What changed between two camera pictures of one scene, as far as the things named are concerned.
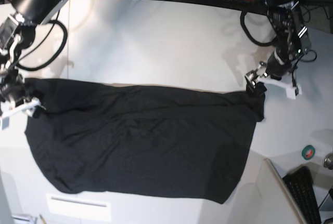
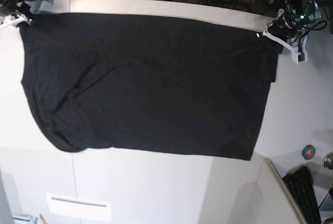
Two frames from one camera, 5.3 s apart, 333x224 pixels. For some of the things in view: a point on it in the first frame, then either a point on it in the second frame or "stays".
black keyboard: (299, 181) stays
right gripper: (278, 66) -> (280, 29)
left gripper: (12, 84) -> (24, 9)
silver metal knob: (328, 161) stays
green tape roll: (308, 152) stays
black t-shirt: (186, 143) -> (162, 83)
